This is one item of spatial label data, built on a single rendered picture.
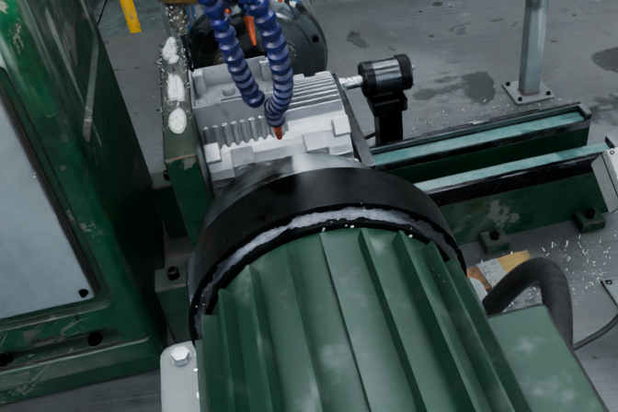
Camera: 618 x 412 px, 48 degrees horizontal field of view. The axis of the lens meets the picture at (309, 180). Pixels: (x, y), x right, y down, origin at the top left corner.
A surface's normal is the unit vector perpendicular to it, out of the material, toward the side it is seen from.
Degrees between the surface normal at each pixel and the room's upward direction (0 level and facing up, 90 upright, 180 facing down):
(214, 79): 90
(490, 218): 90
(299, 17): 90
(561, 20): 0
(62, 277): 90
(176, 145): 0
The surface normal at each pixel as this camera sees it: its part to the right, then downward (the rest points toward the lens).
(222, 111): 0.18, 0.62
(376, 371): -0.04, -0.77
